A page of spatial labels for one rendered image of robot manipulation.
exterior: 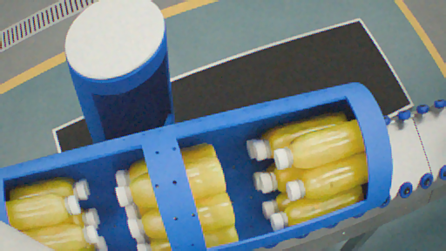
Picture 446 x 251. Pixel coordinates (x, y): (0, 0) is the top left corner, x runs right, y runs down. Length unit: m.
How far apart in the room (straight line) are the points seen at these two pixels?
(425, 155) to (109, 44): 0.89
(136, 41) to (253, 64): 1.07
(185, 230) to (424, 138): 0.75
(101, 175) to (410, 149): 0.79
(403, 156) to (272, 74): 1.09
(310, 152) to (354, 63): 1.44
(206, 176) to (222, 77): 1.35
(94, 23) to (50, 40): 1.37
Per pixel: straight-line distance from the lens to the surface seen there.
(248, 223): 1.33
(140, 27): 1.50
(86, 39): 1.51
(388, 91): 2.54
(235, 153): 1.35
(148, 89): 1.98
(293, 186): 1.19
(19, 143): 2.64
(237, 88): 2.42
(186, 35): 2.75
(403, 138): 1.53
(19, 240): 0.50
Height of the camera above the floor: 2.23
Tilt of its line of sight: 63 degrees down
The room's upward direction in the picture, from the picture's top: 1 degrees clockwise
